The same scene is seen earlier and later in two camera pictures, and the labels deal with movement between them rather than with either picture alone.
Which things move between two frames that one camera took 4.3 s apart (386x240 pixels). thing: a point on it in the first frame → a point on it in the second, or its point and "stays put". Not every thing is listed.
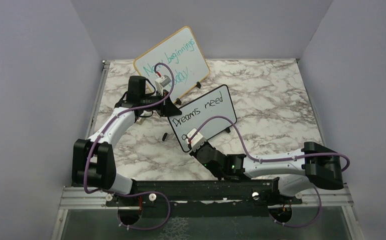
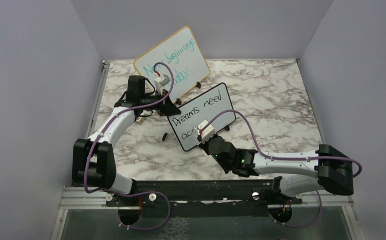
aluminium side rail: [98, 99] stays put
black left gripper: [168, 109] stays put
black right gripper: [195, 153] → [204, 146]
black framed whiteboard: [218, 102] stays put
